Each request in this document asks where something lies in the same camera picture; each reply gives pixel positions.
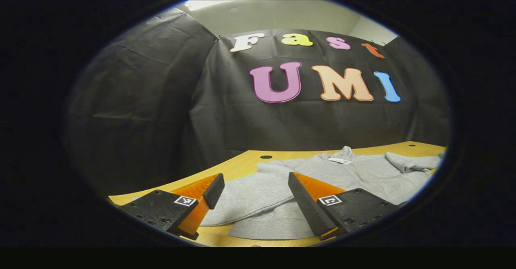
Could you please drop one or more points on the grey sweatshirt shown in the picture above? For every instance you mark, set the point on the grey sweatshirt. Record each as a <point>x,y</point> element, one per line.
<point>363,176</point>

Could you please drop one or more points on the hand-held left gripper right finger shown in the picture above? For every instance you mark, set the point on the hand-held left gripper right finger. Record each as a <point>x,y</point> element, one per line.
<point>306,208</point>

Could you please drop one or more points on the ceiling light panel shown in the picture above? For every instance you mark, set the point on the ceiling light panel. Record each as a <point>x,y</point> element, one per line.
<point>201,5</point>

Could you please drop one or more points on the black backdrop cloth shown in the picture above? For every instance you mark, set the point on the black backdrop cloth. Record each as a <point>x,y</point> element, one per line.
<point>161,111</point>

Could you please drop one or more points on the white paper garment tag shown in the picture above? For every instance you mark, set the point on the white paper garment tag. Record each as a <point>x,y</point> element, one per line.
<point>339,160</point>

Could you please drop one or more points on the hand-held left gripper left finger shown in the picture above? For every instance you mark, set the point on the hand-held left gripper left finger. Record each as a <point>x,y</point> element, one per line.
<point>213,190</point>

